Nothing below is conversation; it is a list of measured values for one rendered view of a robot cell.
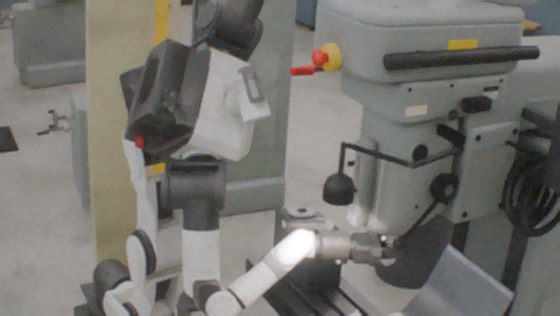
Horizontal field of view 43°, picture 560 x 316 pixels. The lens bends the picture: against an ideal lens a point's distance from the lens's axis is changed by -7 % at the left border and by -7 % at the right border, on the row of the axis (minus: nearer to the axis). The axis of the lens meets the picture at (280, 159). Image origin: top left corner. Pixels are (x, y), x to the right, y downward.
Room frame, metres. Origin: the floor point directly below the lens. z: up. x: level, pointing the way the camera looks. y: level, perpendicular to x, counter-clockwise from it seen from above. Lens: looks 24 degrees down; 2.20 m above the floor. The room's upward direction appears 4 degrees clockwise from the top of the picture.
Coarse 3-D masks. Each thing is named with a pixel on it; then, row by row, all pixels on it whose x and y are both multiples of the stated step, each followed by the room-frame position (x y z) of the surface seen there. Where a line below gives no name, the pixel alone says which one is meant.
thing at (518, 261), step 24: (528, 144) 1.80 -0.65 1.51; (528, 168) 1.78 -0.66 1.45; (552, 192) 1.74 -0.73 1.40; (504, 216) 1.83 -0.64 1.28; (552, 216) 1.74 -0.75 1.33; (456, 240) 1.97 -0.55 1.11; (480, 240) 1.89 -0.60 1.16; (504, 240) 1.81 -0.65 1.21; (528, 240) 1.73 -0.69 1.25; (552, 240) 1.74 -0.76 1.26; (480, 264) 1.87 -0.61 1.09; (504, 264) 1.79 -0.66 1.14; (528, 264) 1.73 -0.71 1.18; (552, 264) 1.75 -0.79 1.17; (528, 288) 1.72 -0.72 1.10; (552, 288) 1.76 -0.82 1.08; (528, 312) 1.72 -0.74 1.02; (552, 312) 1.76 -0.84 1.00
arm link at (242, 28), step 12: (228, 0) 1.92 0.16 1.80; (240, 0) 1.89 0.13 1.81; (252, 0) 1.90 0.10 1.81; (228, 12) 1.86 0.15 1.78; (240, 12) 1.88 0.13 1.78; (252, 12) 1.89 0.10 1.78; (228, 24) 1.85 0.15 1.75; (240, 24) 1.87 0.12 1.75; (252, 24) 1.89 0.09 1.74; (216, 36) 1.86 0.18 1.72; (228, 36) 1.86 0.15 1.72; (240, 36) 1.87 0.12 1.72; (252, 36) 1.88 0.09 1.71
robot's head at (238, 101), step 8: (240, 80) 1.69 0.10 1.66; (248, 80) 1.68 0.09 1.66; (240, 88) 1.68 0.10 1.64; (256, 88) 1.68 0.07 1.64; (232, 96) 1.71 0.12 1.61; (240, 96) 1.68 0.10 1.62; (256, 96) 1.67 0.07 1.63; (232, 104) 1.70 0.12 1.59; (240, 104) 1.67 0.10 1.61; (248, 104) 1.65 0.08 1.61; (256, 104) 1.65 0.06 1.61; (264, 104) 1.66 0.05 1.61; (240, 112) 1.71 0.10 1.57; (248, 112) 1.65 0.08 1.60; (256, 112) 1.64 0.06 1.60; (264, 112) 1.65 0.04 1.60; (248, 120) 1.65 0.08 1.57
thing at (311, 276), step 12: (300, 204) 2.13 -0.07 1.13; (276, 216) 2.10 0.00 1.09; (288, 216) 2.07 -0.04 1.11; (300, 216) 2.05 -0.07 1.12; (312, 216) 2.06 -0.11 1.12; (276, 228) 2.10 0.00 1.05; (336, 228) 2.01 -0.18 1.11; (276, 240) 2.10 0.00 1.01; (300, 264) 1.97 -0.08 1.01; (312, 264) 1.93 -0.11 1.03; (324, 264) 1.95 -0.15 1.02; (336, 264) 1.97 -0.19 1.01; (288, 276) 2.02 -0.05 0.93; (300, 276) 1.96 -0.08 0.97; (312, 276) 1.93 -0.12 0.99; (324, 276) 1.95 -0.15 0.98; (336, 276) 1.98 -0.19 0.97; (312, 288) 1.93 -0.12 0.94; (324, 288) 1.96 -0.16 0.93
